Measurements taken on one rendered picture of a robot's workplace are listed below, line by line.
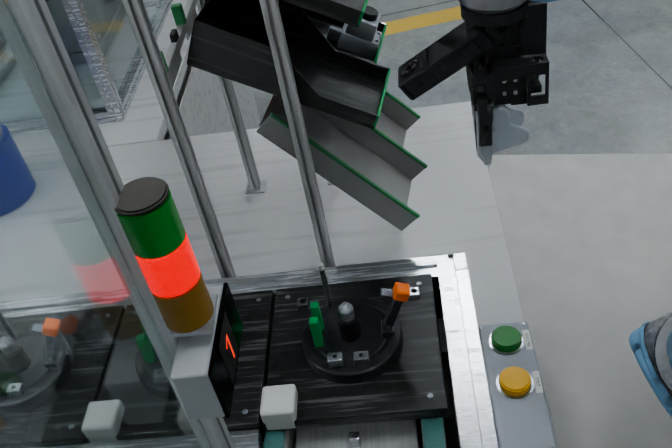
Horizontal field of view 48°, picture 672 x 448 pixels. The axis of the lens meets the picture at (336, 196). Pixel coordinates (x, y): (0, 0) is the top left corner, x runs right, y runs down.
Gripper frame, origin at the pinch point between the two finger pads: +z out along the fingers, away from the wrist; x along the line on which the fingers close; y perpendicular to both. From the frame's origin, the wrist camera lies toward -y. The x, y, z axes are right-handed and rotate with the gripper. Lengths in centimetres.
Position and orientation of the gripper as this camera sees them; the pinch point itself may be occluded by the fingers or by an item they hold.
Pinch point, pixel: (481, 155)
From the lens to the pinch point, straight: 93.7
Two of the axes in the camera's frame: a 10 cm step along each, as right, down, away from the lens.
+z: 1.6, 7.7, 6.2
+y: 9.9, -1.1, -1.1
